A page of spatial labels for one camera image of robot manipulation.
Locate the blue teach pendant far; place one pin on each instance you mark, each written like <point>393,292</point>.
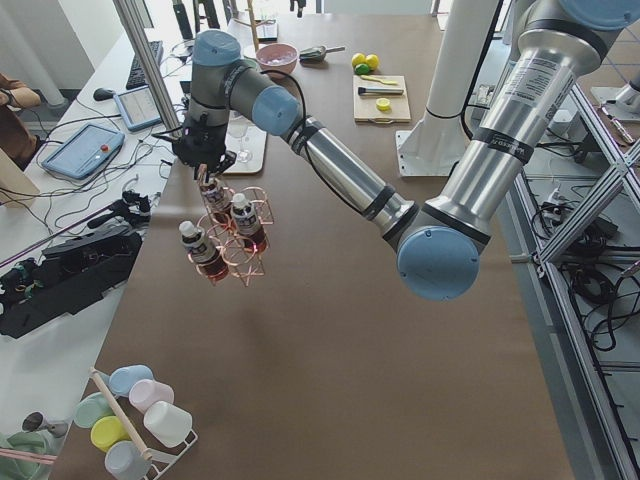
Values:
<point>137,108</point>

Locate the mint green plastic cup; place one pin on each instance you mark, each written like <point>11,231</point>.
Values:
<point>91,409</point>

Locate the clear ice cubes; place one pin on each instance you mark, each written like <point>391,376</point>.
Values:
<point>277,61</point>

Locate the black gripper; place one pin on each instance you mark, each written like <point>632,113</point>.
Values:
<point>206,143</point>

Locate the grey aluminium post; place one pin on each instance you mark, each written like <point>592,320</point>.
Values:
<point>132,23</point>

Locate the upper yellow lemon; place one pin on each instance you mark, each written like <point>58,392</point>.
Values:
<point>358,59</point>

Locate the white wire cup rack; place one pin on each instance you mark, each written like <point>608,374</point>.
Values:
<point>163,458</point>

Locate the tea bottle white cap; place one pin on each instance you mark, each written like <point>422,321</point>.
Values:
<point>247,223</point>

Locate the blue teach pendant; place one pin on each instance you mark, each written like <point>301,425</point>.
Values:
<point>137,108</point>
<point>91,147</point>

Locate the grey plastic cup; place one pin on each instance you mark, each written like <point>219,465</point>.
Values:
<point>124,461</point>

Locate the cream rabbit tray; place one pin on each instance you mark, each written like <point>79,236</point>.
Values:
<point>248,142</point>

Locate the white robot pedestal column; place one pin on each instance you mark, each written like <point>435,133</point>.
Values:
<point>437,141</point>

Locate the blue teach pendant near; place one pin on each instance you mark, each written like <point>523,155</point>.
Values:
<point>91,147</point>

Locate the wooden stand with round base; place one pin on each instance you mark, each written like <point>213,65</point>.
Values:
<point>260,19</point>

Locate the pink plastic cup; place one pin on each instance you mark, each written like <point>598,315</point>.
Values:
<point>146,392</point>

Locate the yellow plastic knife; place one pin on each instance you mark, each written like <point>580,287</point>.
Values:
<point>380,80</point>

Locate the copper wire bottle basket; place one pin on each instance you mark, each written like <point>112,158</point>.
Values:
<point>242,264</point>

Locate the half lemon slice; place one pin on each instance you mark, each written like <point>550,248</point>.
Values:
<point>383,104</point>

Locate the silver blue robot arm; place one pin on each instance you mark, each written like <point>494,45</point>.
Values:
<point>438,243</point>

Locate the yellow plastic cup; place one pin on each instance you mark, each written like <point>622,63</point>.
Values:
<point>106,432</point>

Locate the steel muddler black tip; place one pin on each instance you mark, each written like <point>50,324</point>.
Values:
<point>376,91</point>

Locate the black camera gimbal device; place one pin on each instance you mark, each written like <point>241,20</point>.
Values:
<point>132,207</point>

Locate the white plastic cup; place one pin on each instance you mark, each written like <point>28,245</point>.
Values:
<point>168,423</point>

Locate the pink bowl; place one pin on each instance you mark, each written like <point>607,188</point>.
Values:
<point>276,49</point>

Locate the black computer mouse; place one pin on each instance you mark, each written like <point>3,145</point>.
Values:
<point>102,94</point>

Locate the aluminium frame truss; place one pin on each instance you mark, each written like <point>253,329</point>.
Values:
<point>575,212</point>

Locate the blue plastic cup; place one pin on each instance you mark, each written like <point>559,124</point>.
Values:
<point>124,378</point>

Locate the bamboo cutting board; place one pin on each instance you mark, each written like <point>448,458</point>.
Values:
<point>364,108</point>

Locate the clear wine glass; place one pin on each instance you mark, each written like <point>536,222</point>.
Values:
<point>238,131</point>

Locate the tea bottle dark label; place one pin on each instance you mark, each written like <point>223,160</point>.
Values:
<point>203,253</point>

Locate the steel ice scoop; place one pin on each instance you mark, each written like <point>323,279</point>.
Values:
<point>318,53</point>

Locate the tea bottle far one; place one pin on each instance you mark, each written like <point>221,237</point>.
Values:
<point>214,194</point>

